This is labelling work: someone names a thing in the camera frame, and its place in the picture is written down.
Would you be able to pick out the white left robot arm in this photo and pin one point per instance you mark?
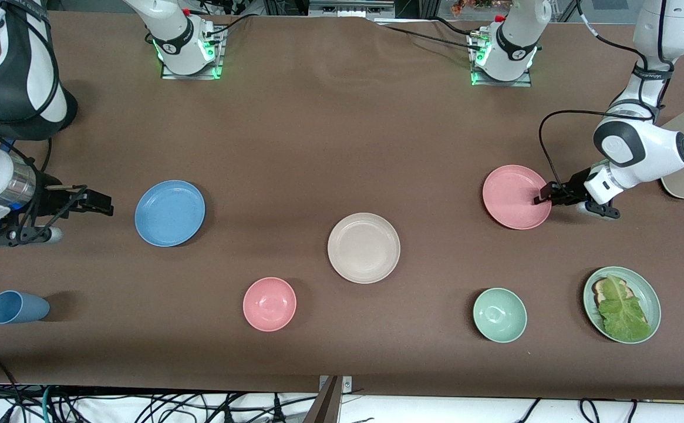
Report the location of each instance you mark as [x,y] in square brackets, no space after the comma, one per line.
[635,147]

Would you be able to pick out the blue plate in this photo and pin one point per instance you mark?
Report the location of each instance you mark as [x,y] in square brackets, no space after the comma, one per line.
[169,213]

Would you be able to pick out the green plate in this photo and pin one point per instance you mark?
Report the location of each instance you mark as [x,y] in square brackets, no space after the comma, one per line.
[647,294]

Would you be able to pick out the beige plate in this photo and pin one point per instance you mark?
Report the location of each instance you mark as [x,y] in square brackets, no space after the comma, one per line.
[364,248]

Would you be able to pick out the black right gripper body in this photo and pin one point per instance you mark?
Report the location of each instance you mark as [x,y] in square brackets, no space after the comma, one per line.
[54,198]

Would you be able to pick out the brown diagonal bar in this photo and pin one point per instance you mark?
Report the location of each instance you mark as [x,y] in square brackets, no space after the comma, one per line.
[325,405]

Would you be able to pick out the pink plate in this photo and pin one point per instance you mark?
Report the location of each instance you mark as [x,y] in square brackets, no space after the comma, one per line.
[515,197]

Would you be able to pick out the bread slice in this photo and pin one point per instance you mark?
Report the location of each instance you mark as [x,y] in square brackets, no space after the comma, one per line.
[599,288]

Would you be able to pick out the small green bowl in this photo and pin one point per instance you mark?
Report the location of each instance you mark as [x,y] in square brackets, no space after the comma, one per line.
[499,315]

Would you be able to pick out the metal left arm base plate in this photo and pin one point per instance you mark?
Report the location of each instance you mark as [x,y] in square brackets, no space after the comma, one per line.
[500,84]

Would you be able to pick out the blue cup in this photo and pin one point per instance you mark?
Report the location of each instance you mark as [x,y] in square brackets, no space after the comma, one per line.
[16,308]

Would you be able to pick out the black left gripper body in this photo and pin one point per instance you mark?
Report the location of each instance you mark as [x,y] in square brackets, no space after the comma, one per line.
[574,185]

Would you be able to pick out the silver aluminium frame rail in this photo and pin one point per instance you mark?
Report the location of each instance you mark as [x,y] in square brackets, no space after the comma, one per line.
[347,9]

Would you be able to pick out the green lettuce leaf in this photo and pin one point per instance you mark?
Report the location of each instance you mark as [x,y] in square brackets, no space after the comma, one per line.
[623,311]

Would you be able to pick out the small pink bowl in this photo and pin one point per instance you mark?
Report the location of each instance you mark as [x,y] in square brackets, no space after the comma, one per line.
[269,304]

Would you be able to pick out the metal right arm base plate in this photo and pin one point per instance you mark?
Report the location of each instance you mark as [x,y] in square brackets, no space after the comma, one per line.
[192,76]

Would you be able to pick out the metal table edge bracket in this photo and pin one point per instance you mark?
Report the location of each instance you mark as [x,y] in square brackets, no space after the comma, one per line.
[346,385]

